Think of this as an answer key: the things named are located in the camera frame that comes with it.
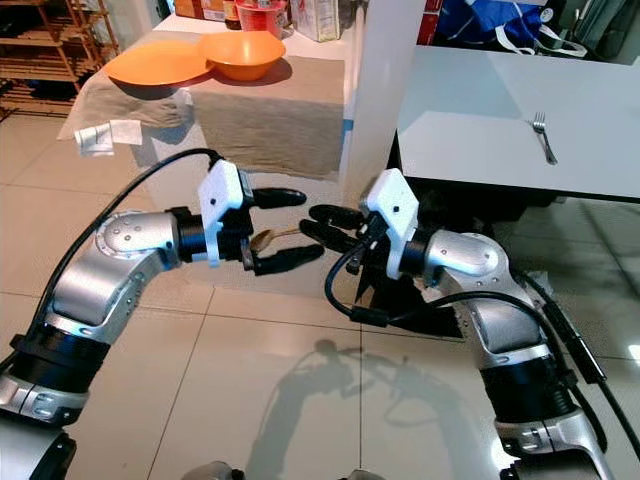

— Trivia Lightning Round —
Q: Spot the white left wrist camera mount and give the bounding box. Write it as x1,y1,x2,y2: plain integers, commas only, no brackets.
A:
197,159,254,267

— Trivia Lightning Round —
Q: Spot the orange bowl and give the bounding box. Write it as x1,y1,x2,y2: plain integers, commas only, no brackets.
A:
197,29,288,83

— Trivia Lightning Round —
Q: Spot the white cloth tag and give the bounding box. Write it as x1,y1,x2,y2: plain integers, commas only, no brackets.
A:
74,125,117,159
110,119,145,147

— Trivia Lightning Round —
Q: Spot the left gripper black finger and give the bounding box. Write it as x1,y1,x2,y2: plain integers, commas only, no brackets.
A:
250,186,308,210
253,243,327,277

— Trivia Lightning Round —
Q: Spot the silver fork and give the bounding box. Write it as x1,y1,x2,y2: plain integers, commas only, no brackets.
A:
529,111,559,167

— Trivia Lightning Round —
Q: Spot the white printed package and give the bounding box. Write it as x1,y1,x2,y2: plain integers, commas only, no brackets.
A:
289,0,342,44

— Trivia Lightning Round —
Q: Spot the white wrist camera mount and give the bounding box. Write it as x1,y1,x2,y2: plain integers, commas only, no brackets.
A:
197,159,254,267
362,167,421,280

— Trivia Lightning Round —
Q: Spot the orange plate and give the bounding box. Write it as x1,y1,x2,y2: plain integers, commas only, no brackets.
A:
106,41,217,89

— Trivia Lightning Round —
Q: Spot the dark grey bag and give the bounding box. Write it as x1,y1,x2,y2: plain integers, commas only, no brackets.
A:
556,0,640,63

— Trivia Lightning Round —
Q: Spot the grey robot left foot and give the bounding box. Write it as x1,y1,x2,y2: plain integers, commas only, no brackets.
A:
208,459,263,480

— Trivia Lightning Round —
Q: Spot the wooden shelf rack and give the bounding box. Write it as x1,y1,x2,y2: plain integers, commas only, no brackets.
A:
0,0,123,113

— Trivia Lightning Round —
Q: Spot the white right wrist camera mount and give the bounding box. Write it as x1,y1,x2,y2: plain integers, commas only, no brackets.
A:
362,167,421,280

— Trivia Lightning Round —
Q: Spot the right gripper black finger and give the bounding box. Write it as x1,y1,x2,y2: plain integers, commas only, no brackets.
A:
307,203,370,230
298,220,362,254

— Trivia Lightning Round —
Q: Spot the blue bag with white straps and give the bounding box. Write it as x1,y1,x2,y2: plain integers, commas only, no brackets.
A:
434,0,591,57

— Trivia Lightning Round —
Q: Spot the black dustpan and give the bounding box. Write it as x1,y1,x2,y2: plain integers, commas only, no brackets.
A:
349,268,463,338

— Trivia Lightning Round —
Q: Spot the red cup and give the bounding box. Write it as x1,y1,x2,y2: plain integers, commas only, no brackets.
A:
237,0,290,37

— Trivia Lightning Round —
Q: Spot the brown box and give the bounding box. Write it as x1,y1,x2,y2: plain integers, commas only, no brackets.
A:
174,0,227,22

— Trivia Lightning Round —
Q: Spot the grey brown tablecloth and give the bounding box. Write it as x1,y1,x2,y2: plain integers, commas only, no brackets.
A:
59,49,348,183

